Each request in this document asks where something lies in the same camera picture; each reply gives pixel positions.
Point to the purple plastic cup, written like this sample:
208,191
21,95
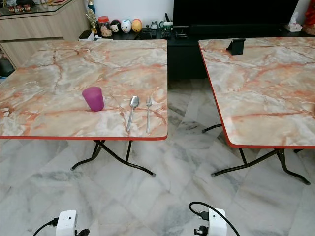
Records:
93,99

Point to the steel fork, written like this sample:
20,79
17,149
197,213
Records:
148,116

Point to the steel spoon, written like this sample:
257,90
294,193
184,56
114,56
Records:
134,102

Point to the black phone stand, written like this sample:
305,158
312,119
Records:
236,46

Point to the small white box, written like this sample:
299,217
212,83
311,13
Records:
86,35

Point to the red lidded snack jar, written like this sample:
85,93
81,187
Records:
105,28

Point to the black egg shaped toy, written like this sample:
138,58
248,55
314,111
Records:
115,27

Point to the small grey totoro figurine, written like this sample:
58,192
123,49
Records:
154,26

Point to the white egg shaped toy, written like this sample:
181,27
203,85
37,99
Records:
126,26

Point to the gold trophy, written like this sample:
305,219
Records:
91,19

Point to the orange egg shaped toy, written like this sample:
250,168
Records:
137,25

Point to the black television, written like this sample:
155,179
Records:
236,11

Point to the white tissue box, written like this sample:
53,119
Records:
296,26

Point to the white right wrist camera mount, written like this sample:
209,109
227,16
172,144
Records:
217,222

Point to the black metal table leg frame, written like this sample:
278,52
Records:
115,156
251,162

